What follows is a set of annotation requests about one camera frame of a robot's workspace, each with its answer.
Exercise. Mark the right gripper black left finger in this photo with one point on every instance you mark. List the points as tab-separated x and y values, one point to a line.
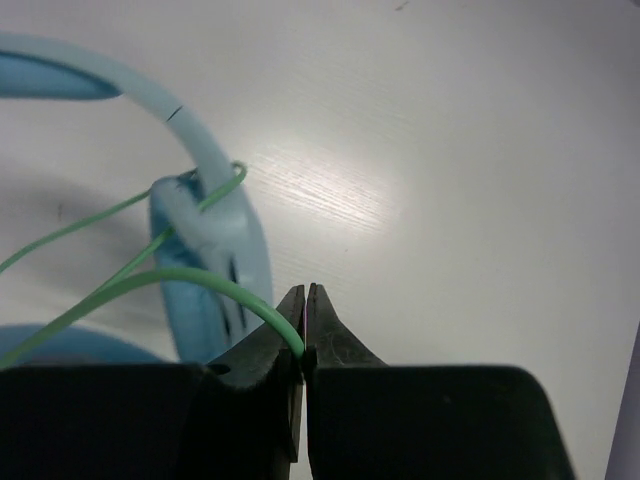
86	405

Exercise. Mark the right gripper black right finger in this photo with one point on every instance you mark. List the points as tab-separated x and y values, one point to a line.
370	420

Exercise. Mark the light blue headphones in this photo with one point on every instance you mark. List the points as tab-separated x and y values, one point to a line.
207	243

